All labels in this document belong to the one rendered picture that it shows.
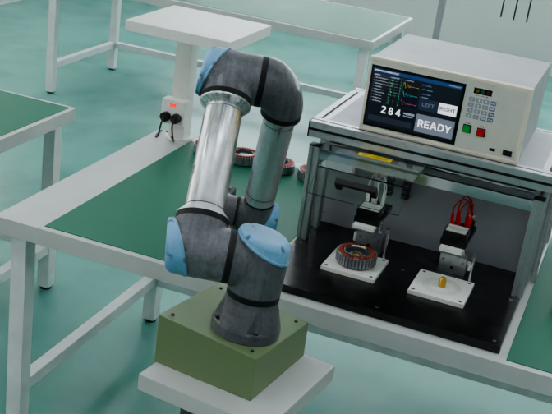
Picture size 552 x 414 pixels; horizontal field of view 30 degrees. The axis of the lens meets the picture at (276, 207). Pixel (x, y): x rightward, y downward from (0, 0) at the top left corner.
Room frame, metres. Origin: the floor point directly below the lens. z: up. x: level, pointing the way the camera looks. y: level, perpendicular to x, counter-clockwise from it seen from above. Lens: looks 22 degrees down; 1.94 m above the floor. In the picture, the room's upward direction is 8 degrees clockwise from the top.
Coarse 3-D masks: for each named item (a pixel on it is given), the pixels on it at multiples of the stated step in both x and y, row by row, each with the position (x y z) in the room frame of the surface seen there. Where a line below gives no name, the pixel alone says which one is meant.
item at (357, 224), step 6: (360, 210) 2.61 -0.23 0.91; (366, 210) 2.61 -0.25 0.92; (372, 210) 2.61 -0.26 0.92; (354, 216) 2.62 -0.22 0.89; (360, 216) 2.61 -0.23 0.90; (366, 216) 2.61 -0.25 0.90; (372, 216) 2.60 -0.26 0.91; (378, 216) 2.60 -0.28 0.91; (384, 216) 2.65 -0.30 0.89; (360, 222) 2.61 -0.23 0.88; (366, 222) 2.60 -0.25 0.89; (372, 222) 2.60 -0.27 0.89; (378, 222) 2.59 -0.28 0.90; (360, 228) 2.59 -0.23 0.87; (366, 228) 2.58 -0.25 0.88; (372, 228) 2.58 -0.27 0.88
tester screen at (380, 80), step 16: (384, 80) 2.70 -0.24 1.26; (400, 80) 2.68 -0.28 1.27; (416, 80) 2.67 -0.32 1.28; (432, 80) 2.66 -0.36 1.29; (384, 96) 2.69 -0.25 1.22; (400, 96) 2.68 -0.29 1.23; (416, 96) 2.67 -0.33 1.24; (432, 96) 2.65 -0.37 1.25; (448, 96) 2.64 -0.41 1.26; (368, 112) 2.70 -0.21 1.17; (416, 112) 2.66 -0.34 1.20; (400, 128) 2.67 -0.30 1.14
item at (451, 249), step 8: (448, 224) 2.58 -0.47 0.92; (448, 232) 2.53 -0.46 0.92; (456, 232) 2.53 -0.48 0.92; (464, 232) 2.54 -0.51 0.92; (472, 232) 2.61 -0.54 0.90; (440, 240) 2.54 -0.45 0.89; (448, 240) 2.53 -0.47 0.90; (456, 240) 2.53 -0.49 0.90; (464, 240) 2.52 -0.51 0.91; (440, 248) 2.52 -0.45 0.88; (448, 248) 2.51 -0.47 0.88; (456, 248) 2.52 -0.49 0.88; (464, 248) 2.52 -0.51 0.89
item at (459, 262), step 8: (440, 256) 2.61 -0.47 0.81; (448, 256) 2.60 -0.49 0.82; (456, 256) 2.60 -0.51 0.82; (464, 256) 2.61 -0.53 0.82; (440, 264) 2.61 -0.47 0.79; (448, 264) 2.60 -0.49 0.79; (456, 264) 2.60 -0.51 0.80; (464, 264) 2.59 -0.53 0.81; (448, 272) 2.60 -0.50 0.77; (456, 272) 2.60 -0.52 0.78; (464, 272) 2.59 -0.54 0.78
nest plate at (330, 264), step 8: (336, 248) 2.64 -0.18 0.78; (328, 264) 2.52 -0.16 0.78; (336, 264) 2.53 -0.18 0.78; (376, 264) 2.57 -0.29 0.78; (384, 264) 2.57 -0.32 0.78; (336, 272) 2.50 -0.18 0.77; (344, 272) 2.49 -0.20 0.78; (352, 272) 2.50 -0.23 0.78; (360, 272) 2.50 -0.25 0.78; (368, 272) 2.51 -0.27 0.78; (376, 272) 2.52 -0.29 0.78; (368, 280) 2.47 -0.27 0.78
